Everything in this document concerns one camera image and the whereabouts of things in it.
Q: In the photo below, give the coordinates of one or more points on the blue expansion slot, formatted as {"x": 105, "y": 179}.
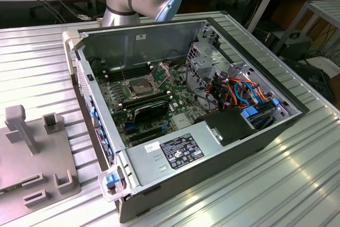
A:
{"x": 129, "y": 126}

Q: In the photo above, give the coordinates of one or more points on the green motherboard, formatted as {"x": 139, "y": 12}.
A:
{"x": 180, "y": 99}

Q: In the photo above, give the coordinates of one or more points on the black plastic cover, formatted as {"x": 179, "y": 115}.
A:
{"x": 228, "y": 126}

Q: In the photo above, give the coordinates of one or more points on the silver power supply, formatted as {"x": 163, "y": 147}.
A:
{"x": 148, "y": 160}

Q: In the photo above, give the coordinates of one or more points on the metal locking lever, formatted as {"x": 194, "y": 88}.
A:
{"x": 123, "y": 72}

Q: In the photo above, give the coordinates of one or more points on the black panel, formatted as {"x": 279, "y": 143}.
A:
{"x": 313, "y": 78}

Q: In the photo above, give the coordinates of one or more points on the silver drive cage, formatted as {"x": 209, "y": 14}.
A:
{"x": 203, "y": 63}

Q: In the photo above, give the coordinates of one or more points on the black expansion slot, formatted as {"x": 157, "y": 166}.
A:
{"x": 147, "y": 138}
{"x": 144, "y": 131}

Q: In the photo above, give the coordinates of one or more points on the grey metal shelf frame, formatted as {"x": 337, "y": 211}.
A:
{"x": 325, "y": 7}

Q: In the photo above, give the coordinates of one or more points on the CPU socket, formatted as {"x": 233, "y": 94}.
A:
{"x": 139, "y": 87}

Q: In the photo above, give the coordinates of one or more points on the black and silver PC case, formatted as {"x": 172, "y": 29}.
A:
{"x": 186, "y": 173}

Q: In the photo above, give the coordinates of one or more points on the silver chipset heatsink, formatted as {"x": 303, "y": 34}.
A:
{"x": 182, "y": 121}

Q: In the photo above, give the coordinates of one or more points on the black graphics card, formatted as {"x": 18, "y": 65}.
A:
{"x": 151, "y": 111}

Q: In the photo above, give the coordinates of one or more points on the grey parts rack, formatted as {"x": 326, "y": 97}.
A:
{"x": 40, "y": 144}

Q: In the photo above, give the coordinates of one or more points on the hard disk in blue carrier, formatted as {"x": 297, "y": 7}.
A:
{"x": 249, "y": 112}

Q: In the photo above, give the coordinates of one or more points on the blue case latch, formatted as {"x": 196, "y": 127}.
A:
{"x": 111, "y": 180}

